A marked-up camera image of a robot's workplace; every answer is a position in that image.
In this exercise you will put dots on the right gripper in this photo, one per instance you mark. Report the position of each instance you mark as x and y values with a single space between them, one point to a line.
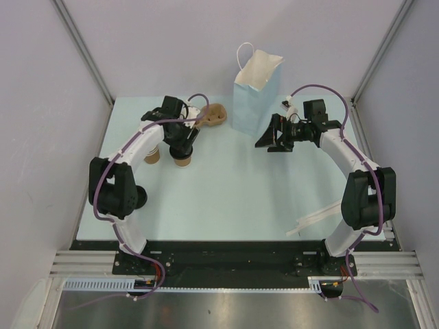
268 139

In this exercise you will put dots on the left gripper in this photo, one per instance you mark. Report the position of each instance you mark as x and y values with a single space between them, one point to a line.
184 141

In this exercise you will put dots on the black plastic cup lid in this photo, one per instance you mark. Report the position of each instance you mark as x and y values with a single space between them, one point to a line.
178 154

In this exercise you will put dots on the brown paper coffee cup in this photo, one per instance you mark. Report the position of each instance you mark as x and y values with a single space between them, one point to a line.
182 163

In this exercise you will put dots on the stack of paper cups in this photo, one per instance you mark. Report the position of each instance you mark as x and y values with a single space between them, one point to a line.
153 156

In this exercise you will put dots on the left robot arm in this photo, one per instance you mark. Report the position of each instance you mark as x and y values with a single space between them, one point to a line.
112 190

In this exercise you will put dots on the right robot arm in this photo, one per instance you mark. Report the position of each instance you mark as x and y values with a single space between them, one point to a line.
369 198

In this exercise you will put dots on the light blue paper bag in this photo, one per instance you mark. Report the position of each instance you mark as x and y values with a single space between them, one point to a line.
255 90

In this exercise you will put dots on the brown cardboard cup carrier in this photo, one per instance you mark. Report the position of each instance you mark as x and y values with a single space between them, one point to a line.
214 115

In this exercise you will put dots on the light blue table mat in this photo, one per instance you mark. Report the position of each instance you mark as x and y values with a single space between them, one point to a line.
233 191

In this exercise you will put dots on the stack of black lids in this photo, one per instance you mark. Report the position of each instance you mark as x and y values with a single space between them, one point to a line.
141 197

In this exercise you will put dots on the white wrapped straw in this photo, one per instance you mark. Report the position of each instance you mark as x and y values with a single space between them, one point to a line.
323 213
307 221
321 228

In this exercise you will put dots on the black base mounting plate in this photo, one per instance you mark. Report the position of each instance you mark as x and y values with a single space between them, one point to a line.
236 265

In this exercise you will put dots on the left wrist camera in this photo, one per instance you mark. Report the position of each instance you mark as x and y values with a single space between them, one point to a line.
192 113

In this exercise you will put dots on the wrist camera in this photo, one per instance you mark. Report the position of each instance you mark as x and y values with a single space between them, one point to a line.
192 113
292 111

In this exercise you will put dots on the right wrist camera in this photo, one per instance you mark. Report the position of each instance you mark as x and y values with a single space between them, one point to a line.
292 111

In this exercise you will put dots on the aluminium frame rail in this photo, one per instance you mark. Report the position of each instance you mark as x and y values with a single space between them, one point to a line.
82 264

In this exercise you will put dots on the white slotted cable duct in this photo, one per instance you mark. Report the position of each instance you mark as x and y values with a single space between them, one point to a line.
137 286

